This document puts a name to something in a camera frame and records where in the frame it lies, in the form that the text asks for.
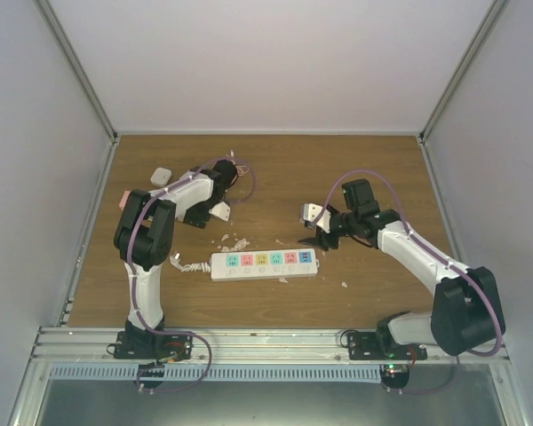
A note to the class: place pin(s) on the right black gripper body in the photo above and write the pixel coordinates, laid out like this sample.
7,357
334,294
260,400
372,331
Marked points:
350,218

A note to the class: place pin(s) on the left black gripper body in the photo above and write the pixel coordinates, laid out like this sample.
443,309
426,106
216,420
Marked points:
195,211

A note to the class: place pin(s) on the white rounded square adapter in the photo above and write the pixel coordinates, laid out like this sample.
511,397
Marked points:
161,177

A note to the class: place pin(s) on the white power strip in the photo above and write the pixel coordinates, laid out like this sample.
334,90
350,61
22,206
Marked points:
264,265

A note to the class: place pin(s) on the pink cube socket adapter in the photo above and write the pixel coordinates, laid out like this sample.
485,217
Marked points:
123,200

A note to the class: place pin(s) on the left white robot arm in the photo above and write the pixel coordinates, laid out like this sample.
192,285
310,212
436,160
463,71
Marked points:
145,231

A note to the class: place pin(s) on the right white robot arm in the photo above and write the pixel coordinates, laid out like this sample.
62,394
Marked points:
466,316

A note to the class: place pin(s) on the white paper scrap pile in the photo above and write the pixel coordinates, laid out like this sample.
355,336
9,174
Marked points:
327,260

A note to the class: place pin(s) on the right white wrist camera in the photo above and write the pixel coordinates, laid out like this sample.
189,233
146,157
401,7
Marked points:
313,215

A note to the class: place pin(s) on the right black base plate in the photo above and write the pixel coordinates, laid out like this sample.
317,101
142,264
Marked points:
368,346

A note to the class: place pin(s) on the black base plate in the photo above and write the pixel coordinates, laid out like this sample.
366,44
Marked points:
368,346
143,345

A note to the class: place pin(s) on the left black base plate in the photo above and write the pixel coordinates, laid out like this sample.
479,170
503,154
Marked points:
143,345

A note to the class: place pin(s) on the aluminium front rail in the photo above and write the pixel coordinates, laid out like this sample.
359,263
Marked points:
309,346

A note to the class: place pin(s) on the left aluminium frame post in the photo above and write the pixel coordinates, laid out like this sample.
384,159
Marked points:
60,36

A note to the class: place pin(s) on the aluminium frame post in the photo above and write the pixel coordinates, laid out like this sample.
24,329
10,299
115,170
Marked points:
60,36
480,36

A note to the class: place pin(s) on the grey slotted cable duct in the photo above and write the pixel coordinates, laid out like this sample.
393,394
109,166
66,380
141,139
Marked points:
220,373

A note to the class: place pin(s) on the right aluminium frame post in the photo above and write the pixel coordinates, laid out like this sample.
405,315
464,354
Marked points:
480,36

